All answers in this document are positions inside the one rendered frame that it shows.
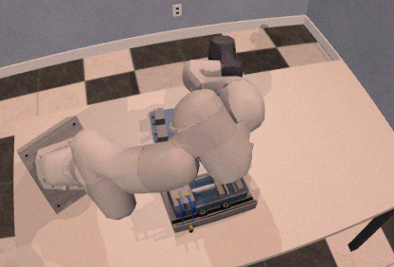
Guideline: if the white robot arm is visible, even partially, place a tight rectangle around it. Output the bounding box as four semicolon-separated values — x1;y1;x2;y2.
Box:
35;35;265;220

